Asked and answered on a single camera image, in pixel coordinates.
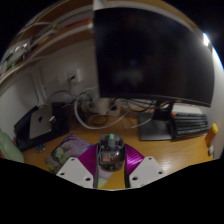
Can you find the silver computer in black stand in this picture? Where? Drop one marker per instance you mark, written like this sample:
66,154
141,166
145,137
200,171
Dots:
41,123

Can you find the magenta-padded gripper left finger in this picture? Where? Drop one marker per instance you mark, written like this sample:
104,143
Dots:
75,170

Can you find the black computer monitor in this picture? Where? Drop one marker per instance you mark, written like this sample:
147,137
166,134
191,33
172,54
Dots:
150,53

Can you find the orange jar with yellow lid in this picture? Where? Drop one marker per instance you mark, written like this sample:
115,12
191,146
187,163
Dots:
211,135

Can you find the wooden wall shelf unit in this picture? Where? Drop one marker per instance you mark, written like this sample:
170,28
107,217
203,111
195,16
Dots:
36,40

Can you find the white power strip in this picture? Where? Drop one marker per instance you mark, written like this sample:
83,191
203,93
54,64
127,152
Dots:
105,107

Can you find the floral print mouse pad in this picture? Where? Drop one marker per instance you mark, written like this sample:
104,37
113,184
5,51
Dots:
66,150

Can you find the transparent computer mouse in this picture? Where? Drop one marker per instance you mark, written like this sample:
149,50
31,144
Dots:
111,152

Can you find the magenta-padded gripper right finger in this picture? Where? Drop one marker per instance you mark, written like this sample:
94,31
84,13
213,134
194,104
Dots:
146,170

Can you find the white wall outlet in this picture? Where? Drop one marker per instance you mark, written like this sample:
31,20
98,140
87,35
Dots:
76,75

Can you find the dark mechanical keyboard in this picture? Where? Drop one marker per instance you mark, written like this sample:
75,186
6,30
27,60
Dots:
190,125

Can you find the pale green object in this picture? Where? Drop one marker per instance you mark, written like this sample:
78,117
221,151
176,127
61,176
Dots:
10,150

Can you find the bright wall lamp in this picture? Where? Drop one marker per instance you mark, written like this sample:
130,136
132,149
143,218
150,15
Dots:
206,39

